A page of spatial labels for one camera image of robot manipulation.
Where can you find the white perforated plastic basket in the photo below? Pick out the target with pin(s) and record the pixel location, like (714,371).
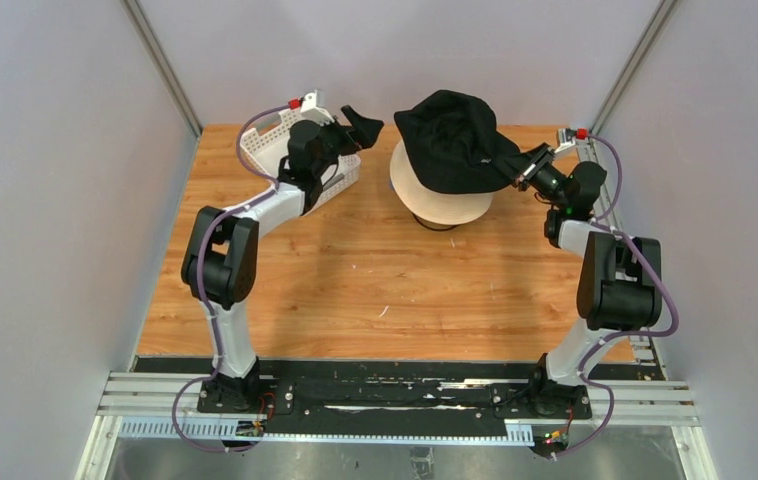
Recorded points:
(265,145)

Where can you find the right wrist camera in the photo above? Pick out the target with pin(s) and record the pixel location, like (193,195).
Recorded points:
(568,139)

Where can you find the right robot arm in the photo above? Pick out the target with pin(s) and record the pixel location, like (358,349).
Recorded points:
(615,292)

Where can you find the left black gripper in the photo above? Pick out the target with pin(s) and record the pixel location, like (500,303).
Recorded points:
(363,132)

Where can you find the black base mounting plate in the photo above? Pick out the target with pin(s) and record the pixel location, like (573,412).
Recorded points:
(409,402)

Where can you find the black wire hat stand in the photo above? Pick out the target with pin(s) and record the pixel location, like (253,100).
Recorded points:
(433,226)

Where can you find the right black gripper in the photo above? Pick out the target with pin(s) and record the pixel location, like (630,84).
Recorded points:
(544,158)

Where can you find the beige bucket hat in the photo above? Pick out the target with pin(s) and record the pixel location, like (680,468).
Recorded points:
(434,207)

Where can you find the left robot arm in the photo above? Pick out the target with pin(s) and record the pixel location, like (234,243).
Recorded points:
(308,156)

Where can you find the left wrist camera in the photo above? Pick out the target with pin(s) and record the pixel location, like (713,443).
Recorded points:
(311,106)

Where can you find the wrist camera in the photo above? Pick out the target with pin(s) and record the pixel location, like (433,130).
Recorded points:
(311,106)
(568,139)

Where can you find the black hat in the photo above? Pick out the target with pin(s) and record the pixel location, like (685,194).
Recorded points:
(453,144)

